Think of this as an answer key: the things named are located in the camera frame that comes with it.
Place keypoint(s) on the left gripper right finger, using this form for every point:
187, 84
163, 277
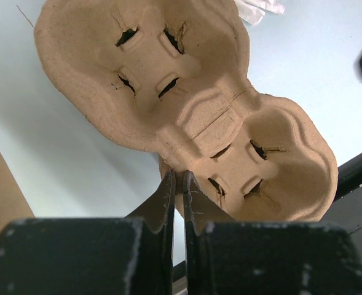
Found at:
224, 256

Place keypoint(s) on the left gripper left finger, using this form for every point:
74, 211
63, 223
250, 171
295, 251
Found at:
130, 255

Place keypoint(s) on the pulp cup carrier tray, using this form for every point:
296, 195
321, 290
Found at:
170, 77

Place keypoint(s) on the bundle of wrapped straws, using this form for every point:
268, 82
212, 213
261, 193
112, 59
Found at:
253, 11

